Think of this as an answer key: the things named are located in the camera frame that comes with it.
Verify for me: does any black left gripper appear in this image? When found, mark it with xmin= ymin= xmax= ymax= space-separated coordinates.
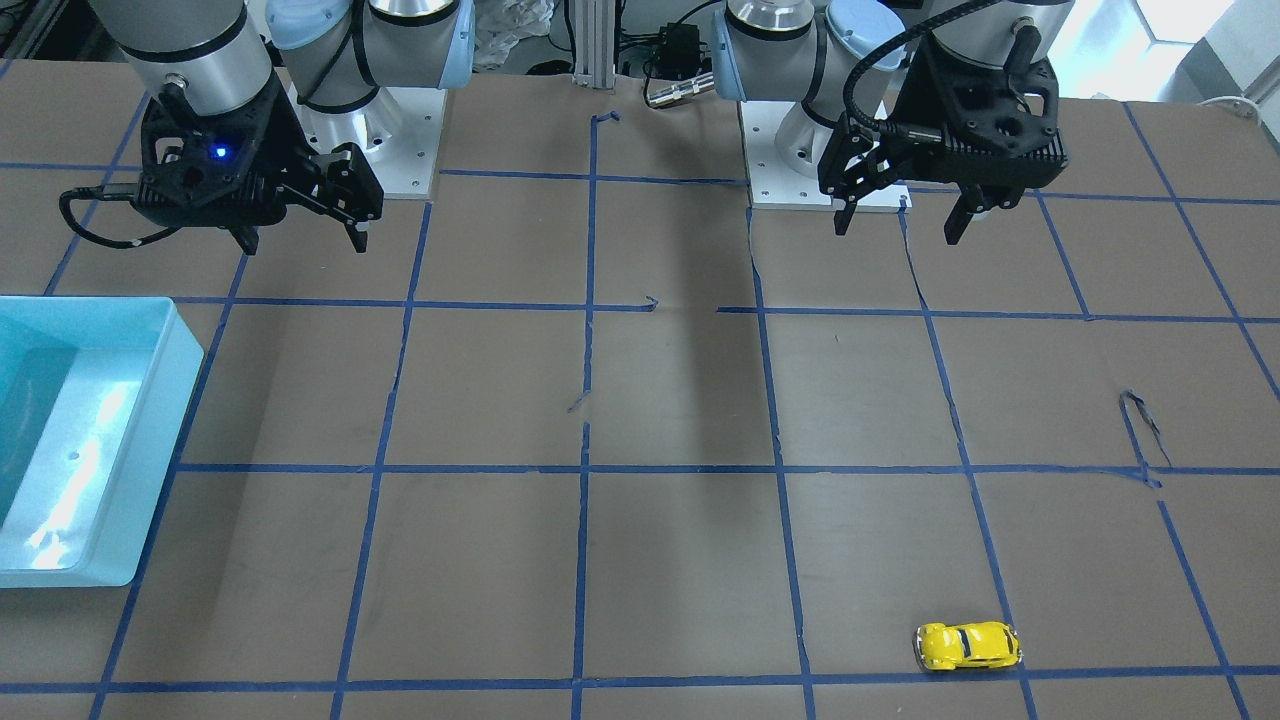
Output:
xmin=818 ymin=32 xmax=1069 ymax=246

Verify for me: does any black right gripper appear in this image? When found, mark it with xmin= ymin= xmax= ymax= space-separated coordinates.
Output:
xmin=133 ymin=70 xmax=385 ymax=256

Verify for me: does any yellow beetle toy car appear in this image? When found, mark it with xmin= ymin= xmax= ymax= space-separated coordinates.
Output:
xmin=914 ymin=621 xmax=1023 ymax=673

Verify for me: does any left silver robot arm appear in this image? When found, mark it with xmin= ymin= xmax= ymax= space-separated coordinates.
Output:
xmin=712 ymin=1 xmax=1073 ymax=245

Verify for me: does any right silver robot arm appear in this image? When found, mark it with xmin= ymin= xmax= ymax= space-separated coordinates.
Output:
xmin=59 ymin=1 xmax=475 ymax=255

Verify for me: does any silver metal connector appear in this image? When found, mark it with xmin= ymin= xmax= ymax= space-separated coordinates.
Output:
xmin=643 ymin=72 xmax=716 ymax=110

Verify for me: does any black power adapter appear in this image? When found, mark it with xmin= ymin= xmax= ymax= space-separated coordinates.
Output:
xmin=646 ymin=23 xmax=704 ymax=81

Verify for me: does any light blue plastic bin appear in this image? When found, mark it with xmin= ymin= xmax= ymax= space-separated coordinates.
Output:
xmin=1 ymin=296 xmax=204 ymax=589

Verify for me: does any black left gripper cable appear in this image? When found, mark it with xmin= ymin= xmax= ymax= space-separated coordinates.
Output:
xmin=844 ymin=0 xmax=1005 ymax=141

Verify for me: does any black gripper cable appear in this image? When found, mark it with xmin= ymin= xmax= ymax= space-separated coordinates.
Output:
xmin=58 ymin=184 xmax=180 ymax=249
xmin=844 ymin=0 xmax=1005 ymax=141

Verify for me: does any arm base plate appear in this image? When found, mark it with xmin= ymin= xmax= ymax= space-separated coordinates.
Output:
xmin=739 ymin=96 xmax=913 ymax=213
xmin=294 ymin=88 xmax=449 ymax=200

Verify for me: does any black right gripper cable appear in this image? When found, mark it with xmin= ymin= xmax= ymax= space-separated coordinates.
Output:
xmin=58 ymin=184 xmax=180 ymax=249

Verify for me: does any aluminium frame post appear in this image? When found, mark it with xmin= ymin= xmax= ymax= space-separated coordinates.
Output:
xmin=567 ymin=0 xmax=620 ymax=92

